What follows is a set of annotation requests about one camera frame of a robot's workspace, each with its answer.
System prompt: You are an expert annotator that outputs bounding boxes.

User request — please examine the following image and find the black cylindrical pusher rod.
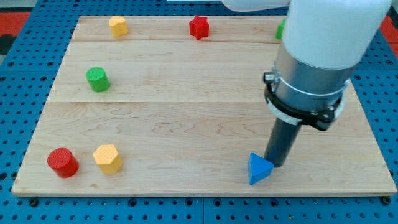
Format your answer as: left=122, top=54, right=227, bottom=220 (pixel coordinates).
left=264, top=118, right=301, bottom=167

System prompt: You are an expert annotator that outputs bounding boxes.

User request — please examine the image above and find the blue triangular block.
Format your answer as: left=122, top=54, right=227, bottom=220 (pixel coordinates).
left=247, top=153, right=274, bottom=185

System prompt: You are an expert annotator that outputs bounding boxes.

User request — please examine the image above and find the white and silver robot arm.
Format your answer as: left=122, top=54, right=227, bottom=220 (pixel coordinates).
left=223, top=0, right=392, bottom=167

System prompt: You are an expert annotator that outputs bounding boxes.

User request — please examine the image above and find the green block behind arm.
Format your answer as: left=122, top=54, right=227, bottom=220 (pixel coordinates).
left=275, top=19, right=286, bottom=40

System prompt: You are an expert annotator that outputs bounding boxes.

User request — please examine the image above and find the yellow hexagon block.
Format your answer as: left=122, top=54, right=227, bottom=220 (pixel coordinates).
left=93, top=144, right=123, bottom=174

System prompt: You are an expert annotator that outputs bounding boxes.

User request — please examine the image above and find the red star block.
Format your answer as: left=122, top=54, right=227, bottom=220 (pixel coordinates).
left=189, top=15, right=210, bottom=40

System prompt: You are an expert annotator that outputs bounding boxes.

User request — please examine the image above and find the light wooden board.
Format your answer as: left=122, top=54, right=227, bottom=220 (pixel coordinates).
left=12, top=16, right=397, bottom=197

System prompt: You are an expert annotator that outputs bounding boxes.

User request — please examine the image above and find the green cylinder block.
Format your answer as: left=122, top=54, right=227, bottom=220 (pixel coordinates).
left=85, top=67, right=110, bottom=92

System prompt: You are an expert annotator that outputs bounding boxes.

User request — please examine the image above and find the yellow heart block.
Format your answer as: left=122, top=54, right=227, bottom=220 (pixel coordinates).
left=108, top=16, right=129, bottom=37

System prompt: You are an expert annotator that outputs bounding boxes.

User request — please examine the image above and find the red cylinder block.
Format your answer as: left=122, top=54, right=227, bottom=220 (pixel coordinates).
left=47, top=147, right=80, bottom=178

